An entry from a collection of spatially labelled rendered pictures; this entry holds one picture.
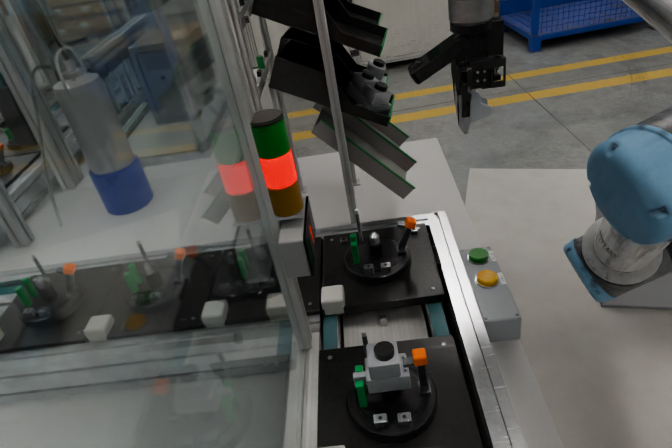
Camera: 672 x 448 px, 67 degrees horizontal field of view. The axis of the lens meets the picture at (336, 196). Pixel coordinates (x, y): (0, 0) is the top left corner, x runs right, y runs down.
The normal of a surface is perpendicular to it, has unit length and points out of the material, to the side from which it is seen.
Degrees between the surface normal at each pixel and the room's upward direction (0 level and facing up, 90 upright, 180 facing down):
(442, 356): 0
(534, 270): 0
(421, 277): 0
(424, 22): 90
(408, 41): 90
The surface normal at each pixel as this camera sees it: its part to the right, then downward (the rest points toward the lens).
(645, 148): -0.45, -0.51
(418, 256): -0.15, -0.83
